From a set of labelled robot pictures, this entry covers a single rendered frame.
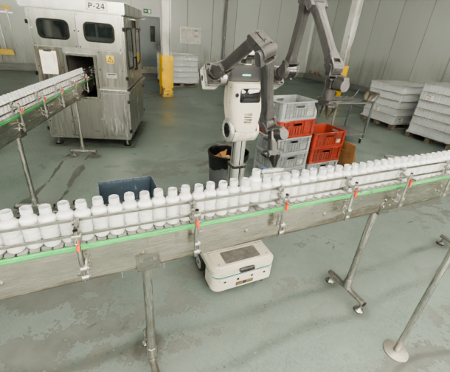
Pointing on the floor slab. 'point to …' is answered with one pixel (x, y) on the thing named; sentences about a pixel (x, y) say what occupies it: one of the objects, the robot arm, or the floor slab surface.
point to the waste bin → (215, 165)
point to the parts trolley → (349, 114)
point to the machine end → (126, 110)
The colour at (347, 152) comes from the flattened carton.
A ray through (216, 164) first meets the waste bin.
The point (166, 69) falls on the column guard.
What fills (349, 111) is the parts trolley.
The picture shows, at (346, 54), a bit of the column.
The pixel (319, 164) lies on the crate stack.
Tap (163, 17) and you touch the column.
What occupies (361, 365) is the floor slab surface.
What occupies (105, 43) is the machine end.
